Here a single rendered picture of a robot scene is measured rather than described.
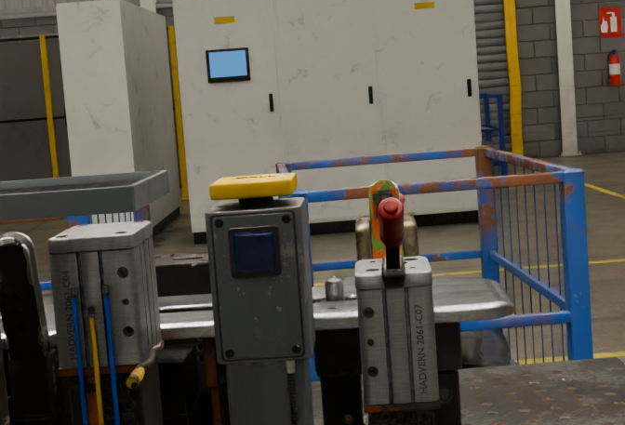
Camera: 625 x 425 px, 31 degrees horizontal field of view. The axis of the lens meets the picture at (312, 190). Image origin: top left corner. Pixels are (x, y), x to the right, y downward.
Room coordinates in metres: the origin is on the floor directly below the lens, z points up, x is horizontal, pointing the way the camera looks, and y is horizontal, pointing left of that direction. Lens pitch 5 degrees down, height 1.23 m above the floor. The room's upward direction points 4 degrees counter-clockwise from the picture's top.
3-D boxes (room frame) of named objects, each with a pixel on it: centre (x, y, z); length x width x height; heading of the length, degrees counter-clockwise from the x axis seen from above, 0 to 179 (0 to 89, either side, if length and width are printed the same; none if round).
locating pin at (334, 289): (1.16, -0.02, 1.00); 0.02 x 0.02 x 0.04
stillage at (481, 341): (3.54, -0.30, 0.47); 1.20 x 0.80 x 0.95; 3
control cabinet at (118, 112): (10.13, 1.64, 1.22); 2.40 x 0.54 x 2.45; 178
